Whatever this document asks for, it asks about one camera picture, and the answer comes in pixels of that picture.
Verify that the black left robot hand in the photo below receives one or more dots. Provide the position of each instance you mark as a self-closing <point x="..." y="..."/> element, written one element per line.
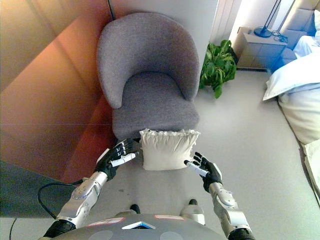
<point x="110" y="162"/>

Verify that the grey robot torso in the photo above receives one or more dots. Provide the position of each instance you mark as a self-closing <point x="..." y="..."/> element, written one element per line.
<point x="140" y="231"/>

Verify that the white ruffled pillow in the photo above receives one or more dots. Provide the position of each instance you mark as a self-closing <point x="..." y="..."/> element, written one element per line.
<point x="167" y="153"/>

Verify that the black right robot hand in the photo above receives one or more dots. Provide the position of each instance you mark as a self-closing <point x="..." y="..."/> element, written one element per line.
<point x="211" y="173"/>

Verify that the grey fabric armchair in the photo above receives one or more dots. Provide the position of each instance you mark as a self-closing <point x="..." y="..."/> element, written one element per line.
<point x="150" y="50"/>

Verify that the beige padded headboard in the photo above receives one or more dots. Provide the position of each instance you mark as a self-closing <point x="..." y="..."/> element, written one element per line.
<point x="302" y="17"/>

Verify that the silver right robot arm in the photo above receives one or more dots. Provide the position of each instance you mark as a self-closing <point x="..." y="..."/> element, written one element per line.
<point x="227" y="205"/>

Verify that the beige nightstand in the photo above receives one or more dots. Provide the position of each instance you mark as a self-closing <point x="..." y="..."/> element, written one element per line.
<point x="260" y="52"/>

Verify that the green potted plant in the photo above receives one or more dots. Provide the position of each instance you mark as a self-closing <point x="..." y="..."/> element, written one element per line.
<point x="217" y="67"/>

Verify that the silver right robot leg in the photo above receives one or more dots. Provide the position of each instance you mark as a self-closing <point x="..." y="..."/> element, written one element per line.
<point x="192" y="212"/>

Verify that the cream textured blanket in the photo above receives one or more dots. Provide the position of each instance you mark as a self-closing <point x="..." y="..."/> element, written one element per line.
<point x="312" y="165"/>

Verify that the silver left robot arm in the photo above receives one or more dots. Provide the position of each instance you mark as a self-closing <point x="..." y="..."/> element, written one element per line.
<point x="82" y="197"/>

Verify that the cream bed mattress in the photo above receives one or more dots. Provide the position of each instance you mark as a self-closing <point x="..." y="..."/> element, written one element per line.
<point x="305" y="115"/>

